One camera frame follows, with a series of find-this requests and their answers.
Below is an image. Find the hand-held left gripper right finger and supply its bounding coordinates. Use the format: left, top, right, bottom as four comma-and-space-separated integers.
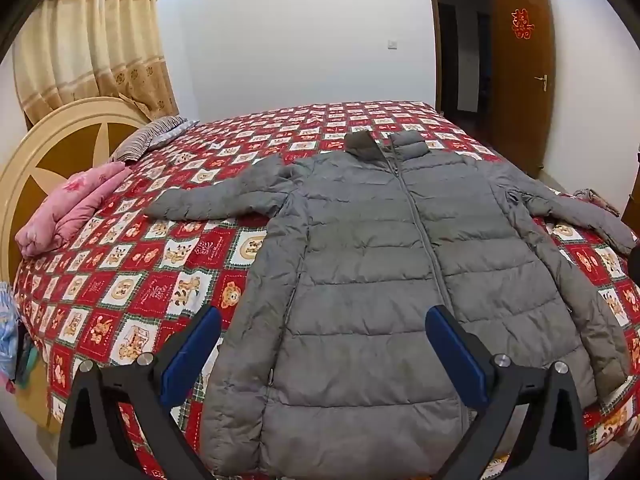
425, 305, 591, 480

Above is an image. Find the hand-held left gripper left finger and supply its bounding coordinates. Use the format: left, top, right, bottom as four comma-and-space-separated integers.
56, 305, 223, 480

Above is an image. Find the grey puffer jacket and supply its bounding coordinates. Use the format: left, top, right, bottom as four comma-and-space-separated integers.
145, 130, 638, 480

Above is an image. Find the red checkered printed bedspread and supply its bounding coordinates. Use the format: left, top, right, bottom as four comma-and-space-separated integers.
15, 101, 640, 461

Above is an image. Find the light blue cloth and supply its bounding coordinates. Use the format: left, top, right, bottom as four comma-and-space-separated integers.
0, 282, 21, 386

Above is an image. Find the pink folded quilt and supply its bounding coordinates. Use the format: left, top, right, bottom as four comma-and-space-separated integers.
15, 161, 133, 259

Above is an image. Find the pinkish grey cloth pile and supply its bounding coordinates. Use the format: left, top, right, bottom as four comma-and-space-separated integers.
572, 187, 621, 216

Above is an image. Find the striped pillow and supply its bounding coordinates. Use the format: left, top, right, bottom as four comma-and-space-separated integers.
110, 116, 201, 163

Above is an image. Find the cream star bed headboard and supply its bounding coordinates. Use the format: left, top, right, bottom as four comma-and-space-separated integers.
0, 97, 166, 281

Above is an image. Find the brown wooden door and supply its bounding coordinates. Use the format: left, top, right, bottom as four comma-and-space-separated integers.
492, 0, 557, 181

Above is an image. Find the beige patterned curtain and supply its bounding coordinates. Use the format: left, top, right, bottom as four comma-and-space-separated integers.
12, 0, 180, 126

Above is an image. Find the red paper door decoration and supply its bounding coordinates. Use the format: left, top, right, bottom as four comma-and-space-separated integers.
511, 8, 533, 40

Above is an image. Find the dark wooden door frame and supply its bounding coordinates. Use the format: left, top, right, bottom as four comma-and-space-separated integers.
425, 0, 496, 126

